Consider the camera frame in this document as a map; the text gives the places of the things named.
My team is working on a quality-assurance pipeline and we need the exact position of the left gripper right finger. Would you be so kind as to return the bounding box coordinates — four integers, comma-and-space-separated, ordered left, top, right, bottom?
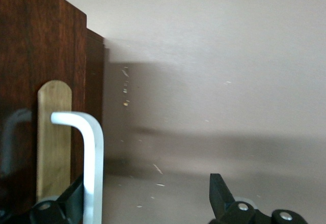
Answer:
208, 173, 308, 224

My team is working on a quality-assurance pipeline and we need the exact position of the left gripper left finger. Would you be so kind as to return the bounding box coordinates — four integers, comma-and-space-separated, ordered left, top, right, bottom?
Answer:
0, 175, 85, 224

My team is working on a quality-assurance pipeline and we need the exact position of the wooden drawer with white handle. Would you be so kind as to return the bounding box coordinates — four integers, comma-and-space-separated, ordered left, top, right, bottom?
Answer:
0, 0, 105, 224

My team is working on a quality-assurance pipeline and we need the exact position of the dark brown wooden cabinet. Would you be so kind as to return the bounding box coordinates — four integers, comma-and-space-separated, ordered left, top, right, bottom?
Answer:
85, 26, 111, 166

